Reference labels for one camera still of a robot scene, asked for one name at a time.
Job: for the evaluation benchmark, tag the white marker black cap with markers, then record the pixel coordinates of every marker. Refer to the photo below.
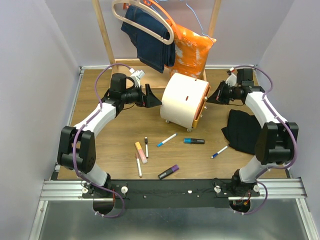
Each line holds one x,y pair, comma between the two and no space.
146,147

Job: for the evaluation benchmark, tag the black cloth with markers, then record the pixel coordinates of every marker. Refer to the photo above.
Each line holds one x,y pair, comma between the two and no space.
242,131

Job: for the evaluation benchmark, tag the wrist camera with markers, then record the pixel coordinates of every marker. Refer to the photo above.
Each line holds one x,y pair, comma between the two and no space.
136,75
232,78

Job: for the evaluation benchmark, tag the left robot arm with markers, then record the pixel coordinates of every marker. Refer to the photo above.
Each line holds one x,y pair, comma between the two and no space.
77,144

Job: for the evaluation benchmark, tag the aluminium frame rail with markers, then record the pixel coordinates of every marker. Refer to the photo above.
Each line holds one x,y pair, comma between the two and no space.
69,190

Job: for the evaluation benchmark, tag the orange white garment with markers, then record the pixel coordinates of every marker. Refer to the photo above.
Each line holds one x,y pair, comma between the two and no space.
191,51

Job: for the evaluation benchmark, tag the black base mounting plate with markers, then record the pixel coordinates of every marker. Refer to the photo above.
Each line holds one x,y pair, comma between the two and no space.
171,193

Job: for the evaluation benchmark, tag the white rounded drawer organizer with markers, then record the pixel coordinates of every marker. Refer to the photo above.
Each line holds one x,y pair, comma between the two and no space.
183,100

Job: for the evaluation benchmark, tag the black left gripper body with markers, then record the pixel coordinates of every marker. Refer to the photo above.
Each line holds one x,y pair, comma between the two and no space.
134,95

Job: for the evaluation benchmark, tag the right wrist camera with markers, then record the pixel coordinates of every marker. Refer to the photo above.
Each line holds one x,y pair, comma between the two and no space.
232,78

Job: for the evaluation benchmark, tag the white marker dark blue cap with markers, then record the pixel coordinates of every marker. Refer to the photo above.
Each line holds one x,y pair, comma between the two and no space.
219,152

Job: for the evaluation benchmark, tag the black highlighter purple cap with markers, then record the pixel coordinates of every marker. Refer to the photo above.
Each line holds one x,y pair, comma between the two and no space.
168,172

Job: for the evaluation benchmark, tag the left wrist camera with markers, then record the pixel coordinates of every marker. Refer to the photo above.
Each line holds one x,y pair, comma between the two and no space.
136,75

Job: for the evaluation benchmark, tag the white marker brown cap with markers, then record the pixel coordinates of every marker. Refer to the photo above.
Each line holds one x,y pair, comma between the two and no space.
138,165

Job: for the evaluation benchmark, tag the black highlighter blue cap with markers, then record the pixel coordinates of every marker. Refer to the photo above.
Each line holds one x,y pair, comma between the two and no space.
194,141

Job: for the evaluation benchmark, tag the pink highlighter orange cap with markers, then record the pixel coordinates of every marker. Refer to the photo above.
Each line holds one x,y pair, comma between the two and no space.
141,153

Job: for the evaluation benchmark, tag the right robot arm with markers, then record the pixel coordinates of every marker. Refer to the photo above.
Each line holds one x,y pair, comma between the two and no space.
276,146

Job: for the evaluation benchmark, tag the dark blue jeans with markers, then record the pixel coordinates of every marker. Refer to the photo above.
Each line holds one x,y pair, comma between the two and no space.
150,51

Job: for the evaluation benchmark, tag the beige clothes hanger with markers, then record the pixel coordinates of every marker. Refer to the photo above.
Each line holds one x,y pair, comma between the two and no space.
142,26

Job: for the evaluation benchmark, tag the white marker light blue cap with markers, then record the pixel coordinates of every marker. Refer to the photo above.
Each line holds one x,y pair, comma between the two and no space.
166,140

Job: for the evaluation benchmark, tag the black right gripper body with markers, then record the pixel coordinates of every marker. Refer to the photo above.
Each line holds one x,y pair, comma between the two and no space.
228,92

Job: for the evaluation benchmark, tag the light blue wire hanger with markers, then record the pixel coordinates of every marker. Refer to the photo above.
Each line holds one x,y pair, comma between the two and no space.
196,17

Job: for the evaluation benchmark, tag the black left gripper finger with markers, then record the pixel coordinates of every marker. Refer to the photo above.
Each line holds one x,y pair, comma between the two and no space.
150,101
148,91

